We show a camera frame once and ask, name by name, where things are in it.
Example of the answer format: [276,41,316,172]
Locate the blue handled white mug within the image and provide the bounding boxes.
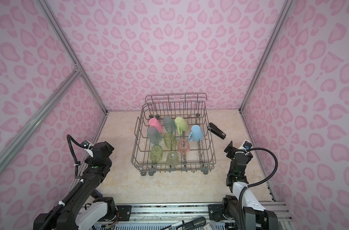
[188,125,204,142]

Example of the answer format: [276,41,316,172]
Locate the pale green cup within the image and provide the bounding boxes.
[150,145,163,163]

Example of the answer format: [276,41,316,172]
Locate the transparent pink cup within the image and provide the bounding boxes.
[177,139,190,154]

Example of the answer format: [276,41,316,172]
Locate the pink plastic cup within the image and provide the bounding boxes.
[149,118,163,133]

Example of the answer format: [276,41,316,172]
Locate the cream green-handled mug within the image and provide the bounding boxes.
[174,117,188,136]

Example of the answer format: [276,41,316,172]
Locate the green transparent glass cup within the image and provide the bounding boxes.
[163,133,177,150]

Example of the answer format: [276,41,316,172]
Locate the teal textured plastic cup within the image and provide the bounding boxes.
[163,116,177,133]

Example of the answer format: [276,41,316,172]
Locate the light green textured cup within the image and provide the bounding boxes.
[166,150,179,169]

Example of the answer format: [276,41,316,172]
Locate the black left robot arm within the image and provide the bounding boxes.
[33,134,114,230]

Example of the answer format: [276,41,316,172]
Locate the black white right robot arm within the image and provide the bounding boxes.
[222,141,279,230]

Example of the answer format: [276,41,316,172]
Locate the black stapler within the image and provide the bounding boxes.
[208,122,226,140]

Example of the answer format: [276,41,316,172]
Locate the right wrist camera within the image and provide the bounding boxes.
[240,140,253,151]

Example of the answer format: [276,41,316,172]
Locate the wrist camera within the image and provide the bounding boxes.
[240,140,253,151]
[81,140,94,157]

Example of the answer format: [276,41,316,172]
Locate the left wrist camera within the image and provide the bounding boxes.
[81,140,94,157]

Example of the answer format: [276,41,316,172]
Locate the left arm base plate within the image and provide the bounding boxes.
[103,205,132,222]

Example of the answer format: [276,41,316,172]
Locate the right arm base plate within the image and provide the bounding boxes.
[208,204,228,222]

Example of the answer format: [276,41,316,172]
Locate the grey wire dish rack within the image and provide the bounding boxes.
[131,93,216,176]

